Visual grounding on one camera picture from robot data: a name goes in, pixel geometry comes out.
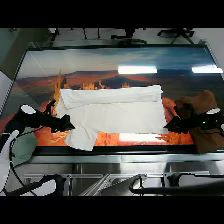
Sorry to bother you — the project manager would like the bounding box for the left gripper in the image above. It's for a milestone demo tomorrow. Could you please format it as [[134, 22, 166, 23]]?
[[49, 114, 76, 134]]

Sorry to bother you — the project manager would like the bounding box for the white T-shirt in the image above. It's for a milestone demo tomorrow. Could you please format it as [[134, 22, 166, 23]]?
[[54, 84, 169, 152]]

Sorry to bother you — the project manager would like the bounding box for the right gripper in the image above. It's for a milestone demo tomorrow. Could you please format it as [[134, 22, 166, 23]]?
[[163, 117, 191, 134]]

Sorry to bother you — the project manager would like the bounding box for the brown garment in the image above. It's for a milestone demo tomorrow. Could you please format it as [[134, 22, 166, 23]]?
[[173, 89, 224, 154]]

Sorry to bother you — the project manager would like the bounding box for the silver frame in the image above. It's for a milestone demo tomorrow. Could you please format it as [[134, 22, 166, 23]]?
[[6, 152, 224, 197]]

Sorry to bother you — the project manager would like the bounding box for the black cable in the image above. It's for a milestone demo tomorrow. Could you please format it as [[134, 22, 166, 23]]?
[[8, 131, 43, 197]]

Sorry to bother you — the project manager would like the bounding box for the pale green garment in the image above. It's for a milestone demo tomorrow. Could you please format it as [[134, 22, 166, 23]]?
[[11, 132, 39, 167]]

